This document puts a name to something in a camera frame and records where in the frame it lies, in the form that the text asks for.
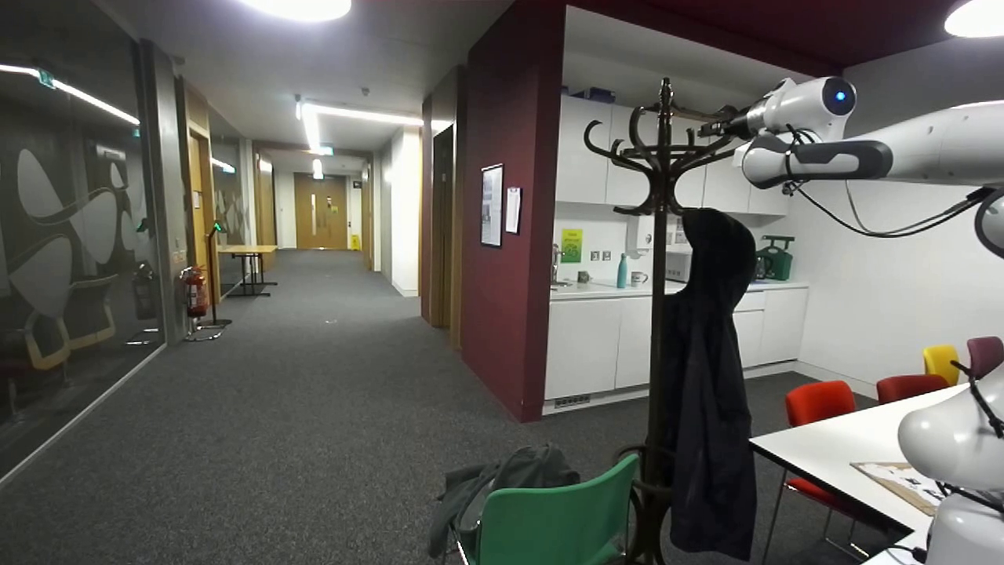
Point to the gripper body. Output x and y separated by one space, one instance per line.
728 124

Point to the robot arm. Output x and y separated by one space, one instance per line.
941 145

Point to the dark wooden coat rack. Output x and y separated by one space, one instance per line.
663 157

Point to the paper towel dispenser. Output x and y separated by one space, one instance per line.
639 234

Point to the white mug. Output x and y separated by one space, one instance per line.
638 278

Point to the teal bottle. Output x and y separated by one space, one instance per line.
622 273

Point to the kitchen tap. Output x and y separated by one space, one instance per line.
556 263

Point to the black hooded coat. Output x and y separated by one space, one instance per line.
710 353

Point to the white paper notice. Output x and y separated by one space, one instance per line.
513 210

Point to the framed notice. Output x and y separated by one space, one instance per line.
492 205

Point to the white base cabinets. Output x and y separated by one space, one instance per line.
584 345

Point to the red chair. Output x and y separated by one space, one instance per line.
910 386
820 402

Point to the yellow chair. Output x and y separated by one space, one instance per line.
941 361

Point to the white table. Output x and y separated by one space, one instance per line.
839 447

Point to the maroon chair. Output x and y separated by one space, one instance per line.
987 355

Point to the printed paper sheet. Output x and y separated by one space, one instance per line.
894 479

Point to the grey jacket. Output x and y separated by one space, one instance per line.
525 468

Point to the wooden double doors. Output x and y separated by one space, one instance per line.
321 212

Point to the green plastic chair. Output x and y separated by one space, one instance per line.
557 518

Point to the wooden table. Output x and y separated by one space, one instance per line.
247 249

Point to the red fire extinguisher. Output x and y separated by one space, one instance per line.
195 294

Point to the green exit sign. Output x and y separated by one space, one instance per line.
45 78

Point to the white wall cabinets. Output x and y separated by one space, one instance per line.
580 149

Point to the wall socket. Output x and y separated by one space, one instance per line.
601 255

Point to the green wall sign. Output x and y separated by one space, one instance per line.
572 246

